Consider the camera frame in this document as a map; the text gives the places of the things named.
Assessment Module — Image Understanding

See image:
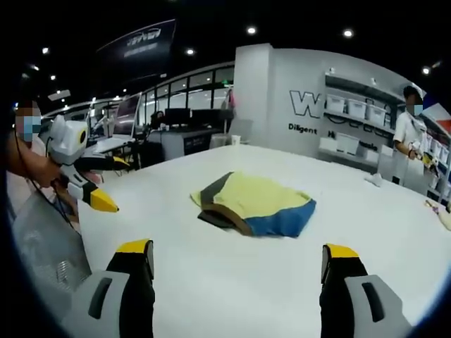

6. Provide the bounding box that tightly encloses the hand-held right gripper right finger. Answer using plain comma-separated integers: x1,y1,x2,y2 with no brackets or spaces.
319,242,414,338

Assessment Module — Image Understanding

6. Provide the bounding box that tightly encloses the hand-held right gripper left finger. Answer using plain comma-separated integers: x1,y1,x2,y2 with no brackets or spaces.
61,238,156,338

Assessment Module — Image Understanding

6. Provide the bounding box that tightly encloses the yellow and blue garment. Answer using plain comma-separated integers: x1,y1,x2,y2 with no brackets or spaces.
190,171,317,239

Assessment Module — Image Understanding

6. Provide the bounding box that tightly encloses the beige item with small objects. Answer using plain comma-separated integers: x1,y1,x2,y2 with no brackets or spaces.
424,199,451,232

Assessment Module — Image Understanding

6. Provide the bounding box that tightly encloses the hanging pink garment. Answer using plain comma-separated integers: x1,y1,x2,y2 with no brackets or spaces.
224,87,237,121

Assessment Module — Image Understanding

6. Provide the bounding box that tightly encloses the person's left hand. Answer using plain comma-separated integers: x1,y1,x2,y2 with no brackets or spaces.
35,160,70,190

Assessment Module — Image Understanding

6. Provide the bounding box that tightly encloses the tilted computer screen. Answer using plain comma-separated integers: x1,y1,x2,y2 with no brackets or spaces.
113,93,142,137

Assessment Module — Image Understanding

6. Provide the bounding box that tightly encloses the dark desk monitor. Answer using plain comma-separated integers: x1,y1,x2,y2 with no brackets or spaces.
192,108,227,125
164,108,193,125

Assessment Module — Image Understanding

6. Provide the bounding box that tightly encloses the grey office counter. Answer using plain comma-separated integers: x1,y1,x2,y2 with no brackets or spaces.
159,127,222,160

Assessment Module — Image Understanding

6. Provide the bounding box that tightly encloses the black hanging banner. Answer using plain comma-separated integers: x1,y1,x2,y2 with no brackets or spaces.
95,18,178,61

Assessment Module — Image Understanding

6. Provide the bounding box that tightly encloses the group of white storage bins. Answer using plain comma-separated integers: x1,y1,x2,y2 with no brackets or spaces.
319,93,393,165

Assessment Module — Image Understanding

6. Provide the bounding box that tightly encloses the group of ceiling spotlights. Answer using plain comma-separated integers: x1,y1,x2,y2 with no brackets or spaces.
20,24,433,84

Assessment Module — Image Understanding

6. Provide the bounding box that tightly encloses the grey wall shelving unit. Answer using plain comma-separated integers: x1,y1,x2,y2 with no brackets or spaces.
318,68,406,167

